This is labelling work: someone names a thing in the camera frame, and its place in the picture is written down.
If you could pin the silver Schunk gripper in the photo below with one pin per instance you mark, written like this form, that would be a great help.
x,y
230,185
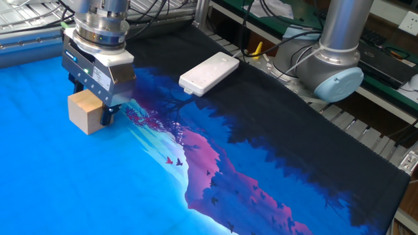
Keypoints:
x,y
122,81

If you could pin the small wooden cube block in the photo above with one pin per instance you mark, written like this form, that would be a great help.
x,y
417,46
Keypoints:
x,y
85,114

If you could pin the printed mountain landscape cloth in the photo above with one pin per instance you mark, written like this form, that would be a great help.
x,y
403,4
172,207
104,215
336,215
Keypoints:
x,y
98,182

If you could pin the white power strip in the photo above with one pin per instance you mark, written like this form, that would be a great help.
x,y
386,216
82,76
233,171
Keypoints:
x,y
209,73

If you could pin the yellow plastic clip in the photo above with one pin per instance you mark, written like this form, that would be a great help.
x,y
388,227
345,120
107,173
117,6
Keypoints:
x,y
258,52

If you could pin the white paper sheet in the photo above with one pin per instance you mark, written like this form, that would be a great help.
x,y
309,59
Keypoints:
x,y
277,8

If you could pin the black flat electronic device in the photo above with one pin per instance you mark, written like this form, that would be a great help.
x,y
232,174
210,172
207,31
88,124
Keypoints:
x,y
392,68

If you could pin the white computer mouse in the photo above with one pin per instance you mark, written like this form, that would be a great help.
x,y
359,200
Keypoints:
x,y
414,82

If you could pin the aluminium frame rail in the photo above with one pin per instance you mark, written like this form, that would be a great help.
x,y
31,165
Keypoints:
x,y
29,49

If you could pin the aluminium upright post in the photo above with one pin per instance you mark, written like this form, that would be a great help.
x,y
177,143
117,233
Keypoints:
x,y
201,13

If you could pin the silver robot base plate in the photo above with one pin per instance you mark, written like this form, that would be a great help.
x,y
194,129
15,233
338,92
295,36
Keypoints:
x,y
294,89

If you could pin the metal corner bracket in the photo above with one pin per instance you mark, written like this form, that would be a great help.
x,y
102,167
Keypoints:
x,y
409,162

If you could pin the white wall socket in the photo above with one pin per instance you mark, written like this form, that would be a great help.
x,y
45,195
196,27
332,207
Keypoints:
x,y
409,23

